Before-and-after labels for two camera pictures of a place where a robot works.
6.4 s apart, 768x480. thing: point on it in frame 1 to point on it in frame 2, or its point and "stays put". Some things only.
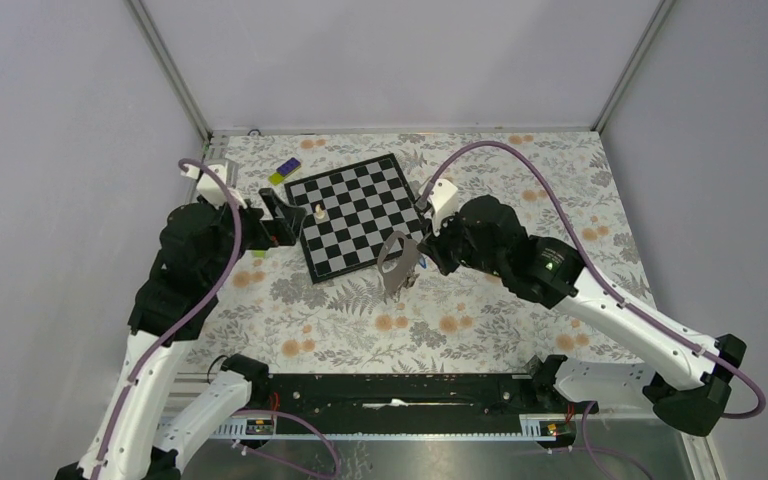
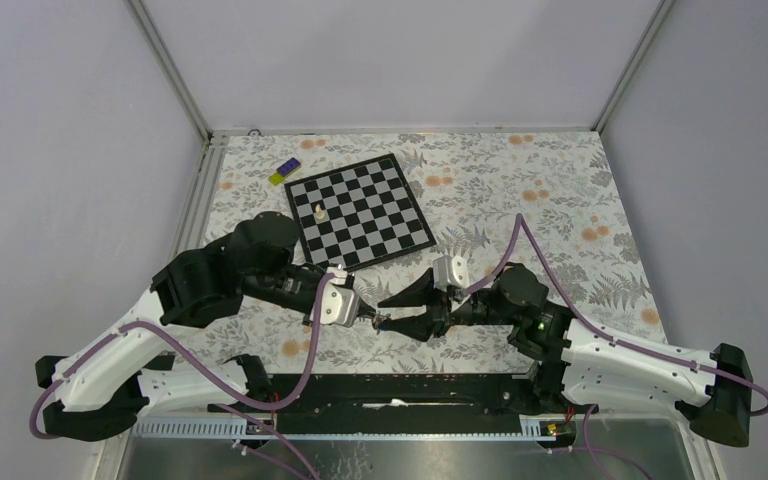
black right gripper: (433, 245) to (439, 314)
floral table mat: (266, 304) stays put
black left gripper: (263, 240) to (365, 312)
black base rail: (407, 400) stays put
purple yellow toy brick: (285, 170) stays put
